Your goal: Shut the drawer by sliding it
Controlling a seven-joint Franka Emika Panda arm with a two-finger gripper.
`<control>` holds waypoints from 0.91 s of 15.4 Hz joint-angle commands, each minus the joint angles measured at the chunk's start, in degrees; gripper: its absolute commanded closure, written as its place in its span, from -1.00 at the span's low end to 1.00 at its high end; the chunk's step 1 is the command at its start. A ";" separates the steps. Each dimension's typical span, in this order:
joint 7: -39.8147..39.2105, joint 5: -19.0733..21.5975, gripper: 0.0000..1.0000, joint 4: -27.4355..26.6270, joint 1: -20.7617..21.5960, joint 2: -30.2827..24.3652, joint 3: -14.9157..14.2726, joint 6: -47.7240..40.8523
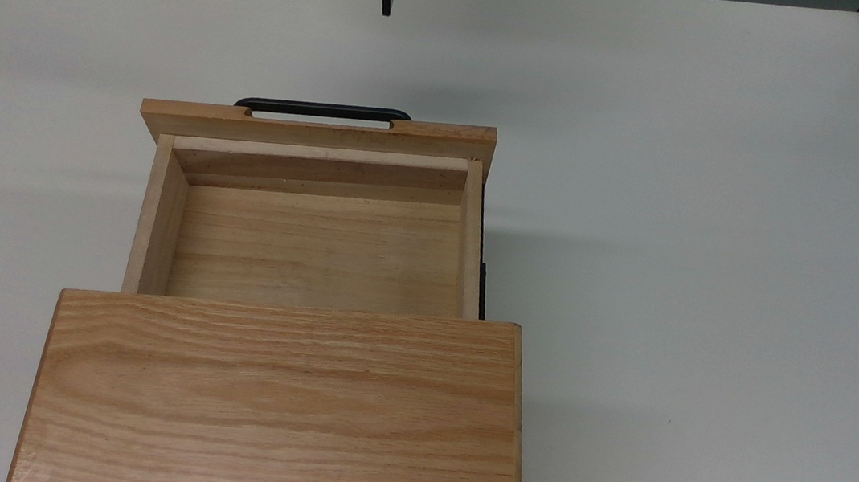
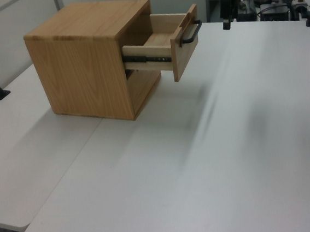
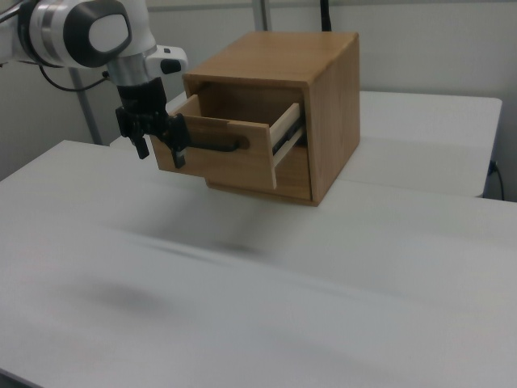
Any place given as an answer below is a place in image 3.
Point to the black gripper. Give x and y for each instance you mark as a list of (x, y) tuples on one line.
[(143, 109)]

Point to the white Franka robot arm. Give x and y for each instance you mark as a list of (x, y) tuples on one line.
[(52, 24)]

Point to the wooden drawer cabinet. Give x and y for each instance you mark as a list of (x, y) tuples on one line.
[(335, 121)]

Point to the black camera stand pole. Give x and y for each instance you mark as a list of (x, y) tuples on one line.
[(326, 14)]

